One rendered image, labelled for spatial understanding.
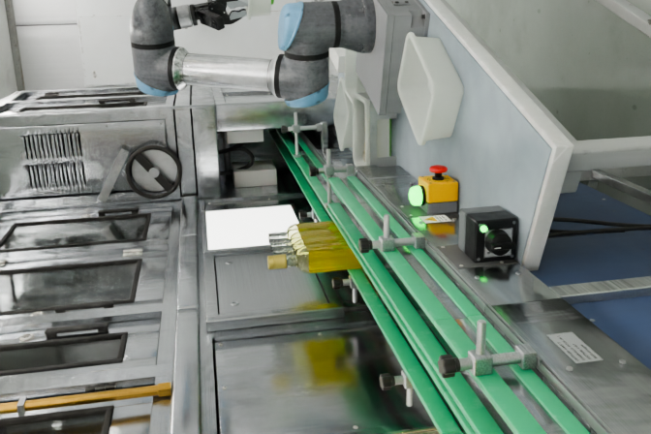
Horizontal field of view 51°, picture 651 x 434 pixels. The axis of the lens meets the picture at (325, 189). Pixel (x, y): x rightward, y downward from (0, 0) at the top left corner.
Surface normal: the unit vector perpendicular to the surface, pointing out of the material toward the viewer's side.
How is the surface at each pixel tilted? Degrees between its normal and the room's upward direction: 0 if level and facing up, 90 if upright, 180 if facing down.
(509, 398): 90
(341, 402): 90
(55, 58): 90
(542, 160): 0
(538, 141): 0
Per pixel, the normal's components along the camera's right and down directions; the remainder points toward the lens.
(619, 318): -0.02, -0.96
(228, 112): 0.18, 0.27
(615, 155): 0.18, 0.57
